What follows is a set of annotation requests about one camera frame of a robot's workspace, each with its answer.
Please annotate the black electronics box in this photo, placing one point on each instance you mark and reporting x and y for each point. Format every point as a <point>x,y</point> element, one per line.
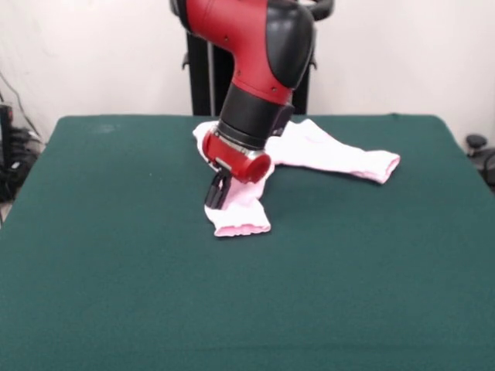
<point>5,131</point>

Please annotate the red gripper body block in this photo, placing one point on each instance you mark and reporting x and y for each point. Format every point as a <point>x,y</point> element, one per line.
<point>239,162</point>

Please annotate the dark green table cloth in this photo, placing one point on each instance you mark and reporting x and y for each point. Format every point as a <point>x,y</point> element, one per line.
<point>154,270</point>

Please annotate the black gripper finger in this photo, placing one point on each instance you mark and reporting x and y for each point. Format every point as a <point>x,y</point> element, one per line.
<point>224,193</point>
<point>213,191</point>

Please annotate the pink child's pants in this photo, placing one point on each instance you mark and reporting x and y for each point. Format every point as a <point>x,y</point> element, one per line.
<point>317,150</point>

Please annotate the black office chair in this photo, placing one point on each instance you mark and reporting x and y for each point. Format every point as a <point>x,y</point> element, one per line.
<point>485,154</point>

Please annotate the black bag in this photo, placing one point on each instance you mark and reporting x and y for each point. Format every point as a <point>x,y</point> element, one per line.
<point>11,181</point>

